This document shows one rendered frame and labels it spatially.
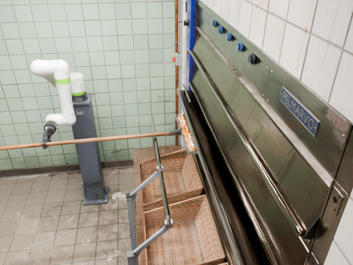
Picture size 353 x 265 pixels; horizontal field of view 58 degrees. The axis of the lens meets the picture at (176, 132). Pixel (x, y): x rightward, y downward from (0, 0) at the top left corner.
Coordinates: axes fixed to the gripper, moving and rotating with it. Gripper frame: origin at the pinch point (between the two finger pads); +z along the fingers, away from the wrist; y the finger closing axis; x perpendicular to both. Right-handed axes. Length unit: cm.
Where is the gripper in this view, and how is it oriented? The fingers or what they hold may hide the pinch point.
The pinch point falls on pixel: (44, 143)
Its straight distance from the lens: 249.8
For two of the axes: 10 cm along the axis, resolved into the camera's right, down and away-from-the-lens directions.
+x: -9.9, 0.8, -1.4
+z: 1.6, 5.2, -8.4
